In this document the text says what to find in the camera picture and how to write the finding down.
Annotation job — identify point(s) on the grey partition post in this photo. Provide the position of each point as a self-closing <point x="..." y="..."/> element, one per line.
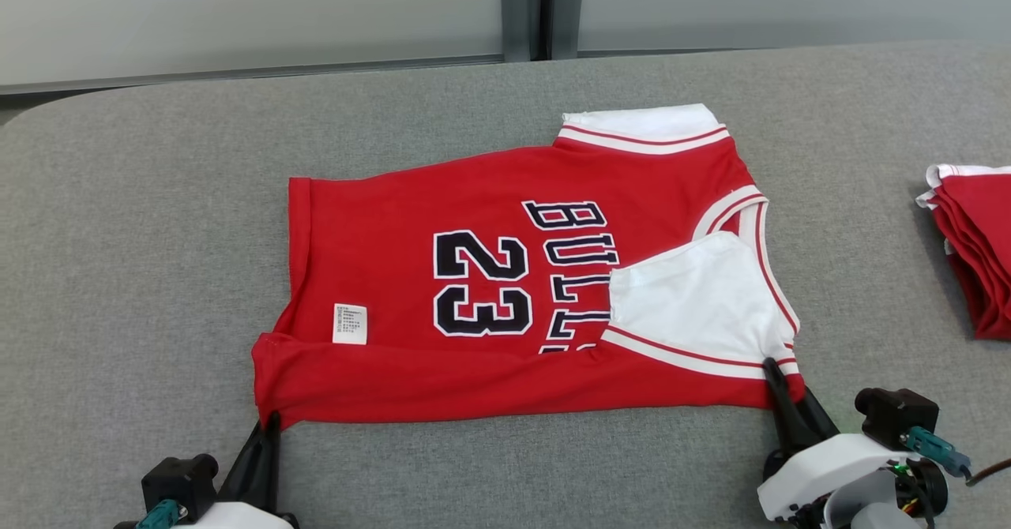
<point x="515" y="16"/>

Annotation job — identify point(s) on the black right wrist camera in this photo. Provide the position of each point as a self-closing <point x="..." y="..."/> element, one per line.
<point x="896" y="414"/>

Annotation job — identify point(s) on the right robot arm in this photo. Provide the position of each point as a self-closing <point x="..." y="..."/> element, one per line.
<point x="926" y="491"/>

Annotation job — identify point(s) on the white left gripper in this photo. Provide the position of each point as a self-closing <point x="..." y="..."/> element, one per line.
<point x="237" y="517"/>

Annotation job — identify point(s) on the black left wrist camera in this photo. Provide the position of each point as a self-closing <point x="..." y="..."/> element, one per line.
<point x="182" y="482"/>

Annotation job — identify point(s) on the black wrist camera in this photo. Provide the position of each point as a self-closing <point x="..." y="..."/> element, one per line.
<point x="182" y="482"/>
<point x="896" y="414"/>

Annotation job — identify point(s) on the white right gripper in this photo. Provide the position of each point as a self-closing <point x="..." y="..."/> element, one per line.
<point x="829" y="470"/>

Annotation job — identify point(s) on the red Bulls 23 jersey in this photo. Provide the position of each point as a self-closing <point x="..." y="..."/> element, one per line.
<point x="395" y="197"/>

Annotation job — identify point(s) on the red shorts with white trim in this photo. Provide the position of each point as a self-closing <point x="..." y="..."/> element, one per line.
<point x="983" y="253"/>

